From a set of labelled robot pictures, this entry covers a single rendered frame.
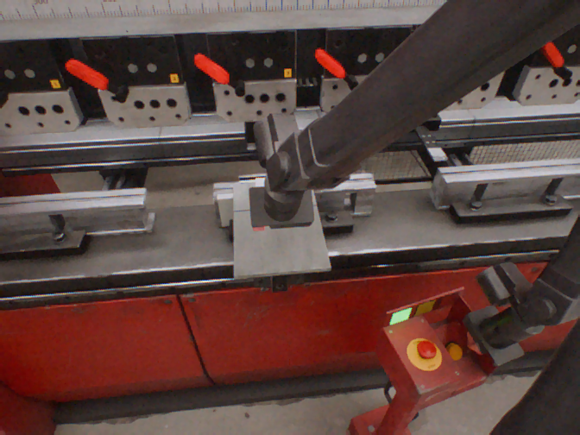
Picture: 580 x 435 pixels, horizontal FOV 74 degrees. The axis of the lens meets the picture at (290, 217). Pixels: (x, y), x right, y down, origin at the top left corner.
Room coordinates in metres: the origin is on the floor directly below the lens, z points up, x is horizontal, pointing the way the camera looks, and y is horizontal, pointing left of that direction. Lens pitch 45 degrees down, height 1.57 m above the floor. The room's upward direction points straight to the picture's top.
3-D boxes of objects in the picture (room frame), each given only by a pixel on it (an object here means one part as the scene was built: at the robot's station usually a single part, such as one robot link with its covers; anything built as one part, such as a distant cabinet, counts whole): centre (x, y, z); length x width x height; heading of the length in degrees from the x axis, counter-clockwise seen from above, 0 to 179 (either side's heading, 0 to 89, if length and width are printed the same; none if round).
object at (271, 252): (0.56, 0.03, 1.00); 0.26 x 0.18 x 0.01; 6
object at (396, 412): (0.40, -0.33, 0.39); 0.05 x 0.05 x 0.54; 19
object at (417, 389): (0.40, -0.33, 0.75); 0.20 x 0.16 x 0.18; 109
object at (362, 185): (0.72, -0.01, 0.92); 0.39 x 0.06 x 0.10; 96
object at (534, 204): (0.72, -0.56, 0.89); 0.30 x 0.05 x 0.03; 96
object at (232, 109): (0.70, 0.07, 1.26); 0.15 x 0.09 x 0.17; 96
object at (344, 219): (0.66, 0.00, 0.89); 0.30 x 0.05 x 0.03; 96
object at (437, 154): (0.91, -0.36, 1.01); 0.26 x 0.12 x 0.05; 6
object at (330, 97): (0.73, -0.13, 1.26); 0.15 x 0.09 x 0.17; 96
